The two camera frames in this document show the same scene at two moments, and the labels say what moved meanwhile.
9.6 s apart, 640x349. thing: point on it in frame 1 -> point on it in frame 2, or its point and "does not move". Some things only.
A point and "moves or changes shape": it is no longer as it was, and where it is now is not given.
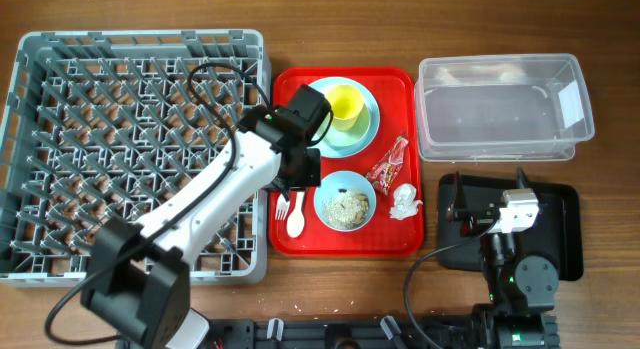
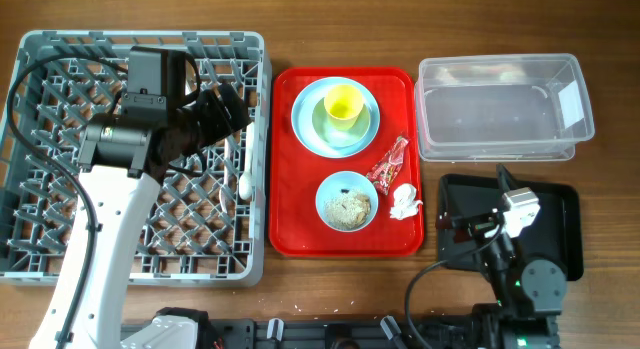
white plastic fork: [282, 207] moves or changes shape
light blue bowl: [345, 201] does not move
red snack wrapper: [384, 174] does not move
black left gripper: [313, 175] -> [220, 124]
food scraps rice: [345, 209] does not move
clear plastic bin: [489, 108] does not move
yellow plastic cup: [346, 102] does not move
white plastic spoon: [295, 222] moves or changes shape
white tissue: [405, 205] does not move
